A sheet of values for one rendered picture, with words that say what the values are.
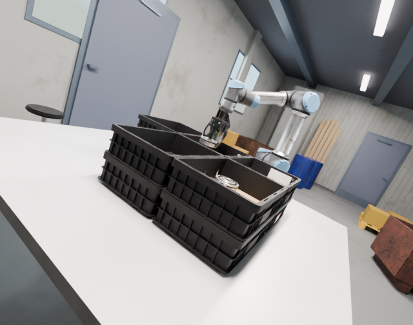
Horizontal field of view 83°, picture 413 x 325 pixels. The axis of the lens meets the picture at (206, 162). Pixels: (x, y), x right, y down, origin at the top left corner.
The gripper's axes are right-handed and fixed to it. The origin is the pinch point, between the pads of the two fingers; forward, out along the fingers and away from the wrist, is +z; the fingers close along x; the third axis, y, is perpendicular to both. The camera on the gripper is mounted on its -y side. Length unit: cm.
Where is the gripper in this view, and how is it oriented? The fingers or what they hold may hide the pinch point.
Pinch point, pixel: (213, 143)
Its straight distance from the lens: 131.7
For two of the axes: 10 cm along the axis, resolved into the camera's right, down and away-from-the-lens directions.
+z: -3.9, 8.9, 2.3
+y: -4.8, 0.2, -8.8
